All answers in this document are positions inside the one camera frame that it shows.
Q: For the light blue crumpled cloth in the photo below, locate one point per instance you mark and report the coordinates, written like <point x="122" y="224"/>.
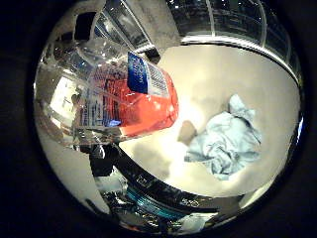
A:
<point x="226" y="140"/>

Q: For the clear spray bottle red liquid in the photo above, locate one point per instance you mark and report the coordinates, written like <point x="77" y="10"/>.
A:
<point x="138" y="105"/>

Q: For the teal bin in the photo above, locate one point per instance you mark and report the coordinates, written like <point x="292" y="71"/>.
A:
<point x="148" y="205"/>

